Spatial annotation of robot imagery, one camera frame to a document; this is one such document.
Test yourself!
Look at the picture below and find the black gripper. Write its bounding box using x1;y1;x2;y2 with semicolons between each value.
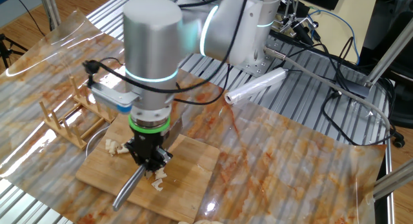
123;129;174;172

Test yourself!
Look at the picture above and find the steel cleaver knife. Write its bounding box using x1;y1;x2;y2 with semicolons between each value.
112;116;184;212

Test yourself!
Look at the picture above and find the bamboo cutting board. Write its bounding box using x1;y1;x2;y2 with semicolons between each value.
76;116;221;224

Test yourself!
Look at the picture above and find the metal bowl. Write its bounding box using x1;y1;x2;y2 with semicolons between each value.
86;128;110;158

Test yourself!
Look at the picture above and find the wooden peg rack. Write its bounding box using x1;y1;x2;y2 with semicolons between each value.
39;76;116;152

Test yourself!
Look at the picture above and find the clear plastic wrap roll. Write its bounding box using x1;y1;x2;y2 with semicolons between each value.
223;66;288;106

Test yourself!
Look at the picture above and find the marble pattern plastic sheet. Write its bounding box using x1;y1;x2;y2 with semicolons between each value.
0;8;387;224

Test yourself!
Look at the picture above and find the black tripod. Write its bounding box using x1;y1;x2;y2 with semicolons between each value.
0;33;29;70

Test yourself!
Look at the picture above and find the beige board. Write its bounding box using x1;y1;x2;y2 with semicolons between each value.
301;0;380;66

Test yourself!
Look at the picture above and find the black caster wheel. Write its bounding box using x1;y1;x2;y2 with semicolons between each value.
391;133;406;149

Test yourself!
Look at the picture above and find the black office chair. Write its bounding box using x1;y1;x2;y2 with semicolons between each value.
359;0;413;130

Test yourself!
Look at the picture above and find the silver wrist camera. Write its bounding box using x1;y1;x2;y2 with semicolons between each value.
89;82;143;115

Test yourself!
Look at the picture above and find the black camera cable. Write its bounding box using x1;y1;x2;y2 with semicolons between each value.
82;0;252;106

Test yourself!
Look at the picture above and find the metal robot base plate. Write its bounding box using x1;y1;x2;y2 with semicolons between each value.
238;35;287;78

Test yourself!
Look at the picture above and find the aluminium frame post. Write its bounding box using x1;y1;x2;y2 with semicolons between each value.
38;0;62;31
372;158;413;201
364;16;413;88

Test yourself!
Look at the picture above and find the grey hose with connector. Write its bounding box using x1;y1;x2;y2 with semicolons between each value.
263;46;392;132

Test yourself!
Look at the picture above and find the black looped cable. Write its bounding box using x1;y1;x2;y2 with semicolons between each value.
321;87;398;147

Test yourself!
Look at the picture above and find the grey post foot bracket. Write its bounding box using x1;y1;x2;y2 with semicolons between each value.
335;77;371;99

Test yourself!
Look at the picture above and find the blue cable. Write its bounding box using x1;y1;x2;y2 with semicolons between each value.
306;9;361;65

